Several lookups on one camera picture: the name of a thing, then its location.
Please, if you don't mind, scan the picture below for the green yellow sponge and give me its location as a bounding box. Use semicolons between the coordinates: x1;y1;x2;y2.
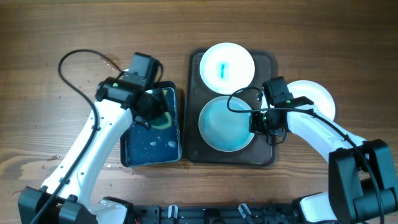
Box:
149;112;172;129

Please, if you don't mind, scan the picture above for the white plate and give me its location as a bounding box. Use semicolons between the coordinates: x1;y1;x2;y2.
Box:
199;42;255;95
287;80;336;120
198;96;254;152

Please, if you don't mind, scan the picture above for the white plate top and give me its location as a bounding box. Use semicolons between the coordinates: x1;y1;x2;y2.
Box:
199;42;255;95

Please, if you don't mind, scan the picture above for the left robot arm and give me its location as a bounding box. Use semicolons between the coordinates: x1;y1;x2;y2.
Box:
18;77;167;224

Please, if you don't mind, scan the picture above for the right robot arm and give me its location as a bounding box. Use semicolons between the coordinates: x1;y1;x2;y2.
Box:
249;96;397;223

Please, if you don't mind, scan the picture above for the brown plastic serving tray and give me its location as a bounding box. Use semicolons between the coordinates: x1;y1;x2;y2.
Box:
182;48;277;167

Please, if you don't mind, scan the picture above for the black water basin tray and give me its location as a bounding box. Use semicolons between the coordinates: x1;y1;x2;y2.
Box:
120;81;182;167

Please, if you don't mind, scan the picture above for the left black cable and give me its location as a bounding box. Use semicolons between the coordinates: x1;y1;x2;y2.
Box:
29;49;125;224

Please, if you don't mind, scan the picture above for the black cable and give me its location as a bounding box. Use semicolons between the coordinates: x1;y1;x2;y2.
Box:
226;86;386;224
29;49;125;224

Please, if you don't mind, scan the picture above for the right black cable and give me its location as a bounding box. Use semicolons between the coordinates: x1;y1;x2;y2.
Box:
226;86;386;224

